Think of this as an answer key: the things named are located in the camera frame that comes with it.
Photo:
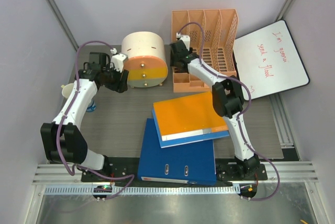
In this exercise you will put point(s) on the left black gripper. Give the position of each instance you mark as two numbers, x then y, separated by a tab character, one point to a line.
120	86

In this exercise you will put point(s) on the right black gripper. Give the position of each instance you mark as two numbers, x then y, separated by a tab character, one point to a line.
172	61

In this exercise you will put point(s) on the yellow cabinet drawer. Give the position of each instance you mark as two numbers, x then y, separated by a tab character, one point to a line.
151	73

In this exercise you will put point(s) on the white arched drawer cabinet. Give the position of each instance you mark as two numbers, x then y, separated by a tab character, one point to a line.
144	50

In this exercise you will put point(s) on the orange desk file organizer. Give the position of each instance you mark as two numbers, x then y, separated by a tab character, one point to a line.
214	31

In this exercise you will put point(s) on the orange folder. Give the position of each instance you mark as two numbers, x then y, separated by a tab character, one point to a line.
188	113

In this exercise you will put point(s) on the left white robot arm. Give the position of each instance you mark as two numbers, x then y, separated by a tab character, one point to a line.
62	139

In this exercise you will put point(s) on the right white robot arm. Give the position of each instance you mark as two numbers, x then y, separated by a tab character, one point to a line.
227	97

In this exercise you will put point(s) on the small blue-label bottle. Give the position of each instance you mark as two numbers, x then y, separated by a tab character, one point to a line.
91	107

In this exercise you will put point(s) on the white dry-erase board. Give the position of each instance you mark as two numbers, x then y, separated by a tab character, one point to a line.
268	61

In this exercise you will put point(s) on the light blue thin folder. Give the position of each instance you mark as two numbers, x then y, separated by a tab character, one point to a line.
188	137

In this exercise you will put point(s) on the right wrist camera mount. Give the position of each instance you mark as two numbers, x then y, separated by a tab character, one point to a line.
185	38

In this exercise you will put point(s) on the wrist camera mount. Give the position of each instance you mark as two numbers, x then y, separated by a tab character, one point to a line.
117	60
185	38

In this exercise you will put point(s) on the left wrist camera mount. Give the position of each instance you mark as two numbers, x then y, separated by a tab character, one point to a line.
117	60

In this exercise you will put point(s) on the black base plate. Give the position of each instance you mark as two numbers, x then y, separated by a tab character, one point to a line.
184	174

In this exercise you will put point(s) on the perforated cable tray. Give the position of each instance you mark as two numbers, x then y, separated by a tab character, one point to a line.
107	190

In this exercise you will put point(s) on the blue ring binder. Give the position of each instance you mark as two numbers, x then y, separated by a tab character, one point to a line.
198	153

